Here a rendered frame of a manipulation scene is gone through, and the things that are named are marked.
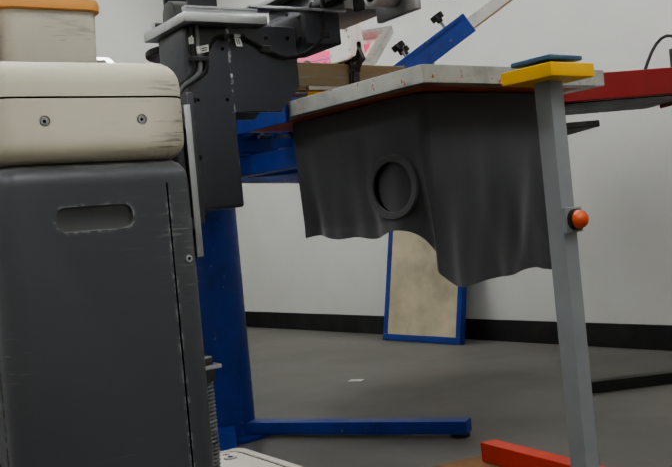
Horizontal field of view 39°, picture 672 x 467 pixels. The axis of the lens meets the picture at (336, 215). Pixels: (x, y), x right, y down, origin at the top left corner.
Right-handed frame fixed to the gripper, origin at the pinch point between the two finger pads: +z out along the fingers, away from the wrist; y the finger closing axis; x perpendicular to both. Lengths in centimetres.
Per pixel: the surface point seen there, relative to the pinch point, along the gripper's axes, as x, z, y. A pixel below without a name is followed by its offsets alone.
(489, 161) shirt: -3, 27, 50
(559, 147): -12, 28, 79
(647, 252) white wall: 201, 62, -53
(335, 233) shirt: -20.4, 40.4, 14.2
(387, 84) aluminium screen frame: -29, 10, 48
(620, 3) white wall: 200, -49, -54
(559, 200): -14, 38, 78
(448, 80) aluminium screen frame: -22, 11, 60
